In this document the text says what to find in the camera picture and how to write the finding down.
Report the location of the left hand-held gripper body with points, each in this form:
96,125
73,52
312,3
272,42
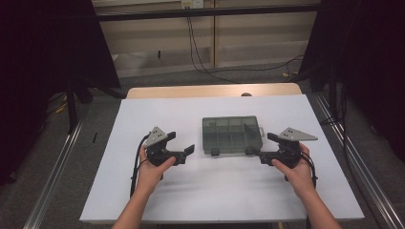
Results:
160,149

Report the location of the black curtain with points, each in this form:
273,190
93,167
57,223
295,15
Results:
366,63
38,63

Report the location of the person's right hand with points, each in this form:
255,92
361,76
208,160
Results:
296,178

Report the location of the black metal stand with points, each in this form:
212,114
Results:
71,108

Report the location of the person's left hand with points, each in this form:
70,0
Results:
153,176

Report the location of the white wall outlet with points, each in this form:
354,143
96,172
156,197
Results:
192,4

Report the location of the black horizontal bar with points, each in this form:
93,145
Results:
203,12

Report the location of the aluminium rail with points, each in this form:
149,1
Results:
366,171
54,178

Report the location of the small black floor piece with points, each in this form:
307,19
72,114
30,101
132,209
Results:
95,137

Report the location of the grey transparent organizer box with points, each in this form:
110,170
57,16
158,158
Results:
231,135

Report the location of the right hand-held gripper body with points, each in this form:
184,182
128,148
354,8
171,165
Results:
291,149

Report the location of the wooden table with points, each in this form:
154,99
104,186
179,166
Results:
197,90

